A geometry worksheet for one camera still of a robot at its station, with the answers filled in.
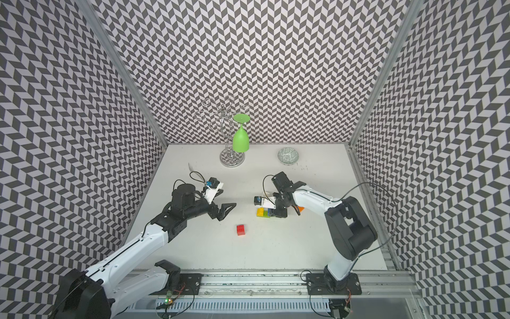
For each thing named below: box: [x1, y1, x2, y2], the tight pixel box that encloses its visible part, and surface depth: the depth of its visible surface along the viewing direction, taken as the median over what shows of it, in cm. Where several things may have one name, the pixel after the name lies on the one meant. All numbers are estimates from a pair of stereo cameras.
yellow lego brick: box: [256, 207, 265, 217], surface depth 91 cm
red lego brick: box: [236, 224, 246, 236], surface depth 86 cm
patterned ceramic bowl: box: [277, 147, 300, 166], surface depth 111 cm
